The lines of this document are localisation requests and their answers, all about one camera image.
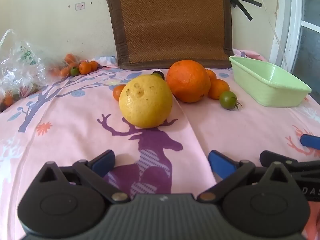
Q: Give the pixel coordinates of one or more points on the green tomato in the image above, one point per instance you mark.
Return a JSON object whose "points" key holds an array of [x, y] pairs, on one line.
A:
{"points": [[228, 100], [74, 71]]}

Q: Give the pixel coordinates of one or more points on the brown woven mat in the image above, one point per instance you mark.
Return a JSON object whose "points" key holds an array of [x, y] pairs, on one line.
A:
{"points": [[172, 22]]}

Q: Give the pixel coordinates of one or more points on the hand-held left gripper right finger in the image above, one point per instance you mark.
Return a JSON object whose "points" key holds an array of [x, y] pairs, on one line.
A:
{"points": [[221, 163]]}

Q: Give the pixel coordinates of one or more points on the small orange tangerine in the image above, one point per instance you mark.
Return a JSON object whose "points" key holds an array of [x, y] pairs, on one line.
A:
{"points": [[117, 93], [212, 75], [219, 88]]}

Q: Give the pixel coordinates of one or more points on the small wall sticker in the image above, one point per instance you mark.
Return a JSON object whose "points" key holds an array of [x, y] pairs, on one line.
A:
{"points": [[80, 6]]}

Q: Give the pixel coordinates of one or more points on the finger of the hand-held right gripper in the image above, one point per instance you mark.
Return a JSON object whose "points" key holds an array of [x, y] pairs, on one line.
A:
{"points": [[310, 142], [273, 158]]}

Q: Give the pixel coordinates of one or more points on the white window frame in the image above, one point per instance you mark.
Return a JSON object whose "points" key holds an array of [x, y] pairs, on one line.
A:
{"points": [[295, 17]]}

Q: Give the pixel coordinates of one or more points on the light green plastic basin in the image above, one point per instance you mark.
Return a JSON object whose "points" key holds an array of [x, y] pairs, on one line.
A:
{"points": [[272, 90]]}

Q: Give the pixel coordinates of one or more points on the dark purple plum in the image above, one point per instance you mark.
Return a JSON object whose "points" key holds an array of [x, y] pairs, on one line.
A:
{"points": [[159, 74]]}

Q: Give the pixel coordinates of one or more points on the clear plastic bag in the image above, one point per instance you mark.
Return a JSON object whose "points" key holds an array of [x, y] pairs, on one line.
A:
{"points": [[20, 67]]}

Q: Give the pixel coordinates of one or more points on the pink printed bed sheet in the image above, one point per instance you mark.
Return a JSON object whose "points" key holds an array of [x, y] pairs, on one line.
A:
{"points": [[75, 130]]}

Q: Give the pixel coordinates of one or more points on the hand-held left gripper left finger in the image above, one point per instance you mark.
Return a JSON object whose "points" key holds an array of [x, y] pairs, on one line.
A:
{"points": [[103, 163]]}

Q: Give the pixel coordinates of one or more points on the large orange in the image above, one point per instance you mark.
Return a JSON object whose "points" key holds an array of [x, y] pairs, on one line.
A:
{"points": [[188, 80]]}

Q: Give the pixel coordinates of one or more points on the large yellow lemon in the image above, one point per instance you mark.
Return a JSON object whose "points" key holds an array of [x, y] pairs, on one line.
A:
{"points": [[146, 101]]}

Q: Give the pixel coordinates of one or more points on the pile of small tangerines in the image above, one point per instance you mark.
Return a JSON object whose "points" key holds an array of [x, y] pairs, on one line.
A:
{"points": [[85, 68]]}

